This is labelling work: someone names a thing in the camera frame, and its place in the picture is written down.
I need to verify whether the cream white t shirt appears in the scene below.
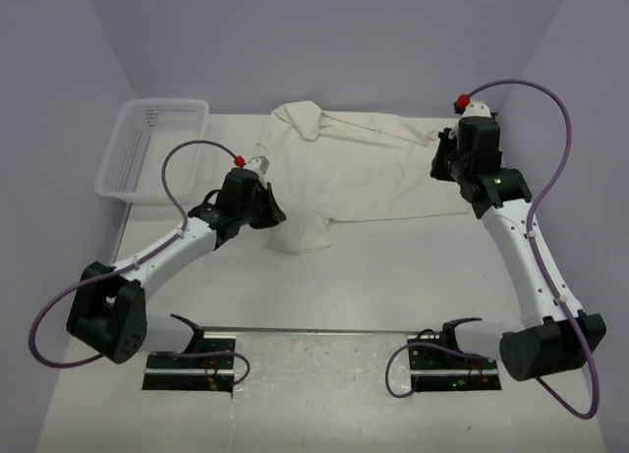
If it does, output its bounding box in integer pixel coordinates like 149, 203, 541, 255
256, 100, 469, 255

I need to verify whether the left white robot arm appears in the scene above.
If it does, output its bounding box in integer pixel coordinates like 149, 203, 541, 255
66, 169, 286, 368

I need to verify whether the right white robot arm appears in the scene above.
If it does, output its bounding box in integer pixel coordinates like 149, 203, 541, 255
430, 116, 606, 381

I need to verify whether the white plastic basket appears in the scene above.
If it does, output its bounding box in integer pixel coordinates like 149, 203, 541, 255
95, 98, 209, 205

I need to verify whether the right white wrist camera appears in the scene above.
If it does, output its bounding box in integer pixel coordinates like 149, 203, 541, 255
453, 94, 493, 119

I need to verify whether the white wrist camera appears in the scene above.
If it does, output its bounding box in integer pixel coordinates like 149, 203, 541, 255
234, 155, 269, 188
453, 94, 493, 119

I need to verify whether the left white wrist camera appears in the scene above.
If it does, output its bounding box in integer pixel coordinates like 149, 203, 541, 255
234, 155, 269, 188

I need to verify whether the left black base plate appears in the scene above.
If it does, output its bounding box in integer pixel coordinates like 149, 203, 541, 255
142, 355, 236, 394

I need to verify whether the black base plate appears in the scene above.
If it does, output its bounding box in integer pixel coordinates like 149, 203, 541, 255
407, 347, 501, 393
142, 355, 236, 394

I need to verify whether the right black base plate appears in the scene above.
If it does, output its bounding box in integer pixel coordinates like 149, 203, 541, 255
407, 347, 501, 393

